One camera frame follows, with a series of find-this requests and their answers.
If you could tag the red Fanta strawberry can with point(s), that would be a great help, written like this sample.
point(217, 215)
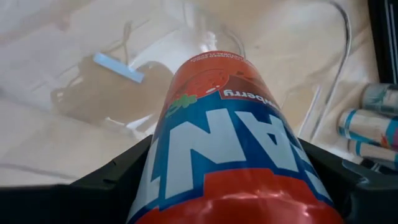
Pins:
point(224, 140)

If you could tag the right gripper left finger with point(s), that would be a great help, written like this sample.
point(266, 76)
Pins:
point(93, 202)

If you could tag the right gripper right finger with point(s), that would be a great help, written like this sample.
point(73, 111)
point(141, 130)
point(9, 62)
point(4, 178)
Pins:
point(373, 205)

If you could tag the pale blue sticker strip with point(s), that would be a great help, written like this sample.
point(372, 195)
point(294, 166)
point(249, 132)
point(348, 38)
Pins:
point(118, 67)

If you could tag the black table frame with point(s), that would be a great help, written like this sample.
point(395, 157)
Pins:
point(377, 37)

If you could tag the clear plastic bin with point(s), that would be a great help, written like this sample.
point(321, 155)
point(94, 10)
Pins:
point(280, 62)

